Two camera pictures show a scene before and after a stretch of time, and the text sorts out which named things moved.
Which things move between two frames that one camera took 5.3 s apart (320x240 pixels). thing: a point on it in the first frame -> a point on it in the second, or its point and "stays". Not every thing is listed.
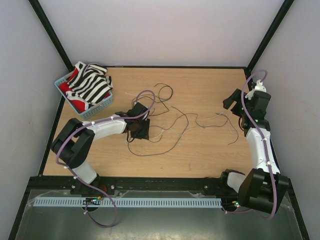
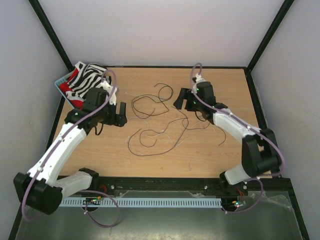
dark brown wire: [163, 151] stays
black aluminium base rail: [215, 185] stays
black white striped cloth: [90, 84] stays
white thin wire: [196, 125] -> [169, 138]
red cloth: [78, 105] stays
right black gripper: [236, 96] -> [185, 94]
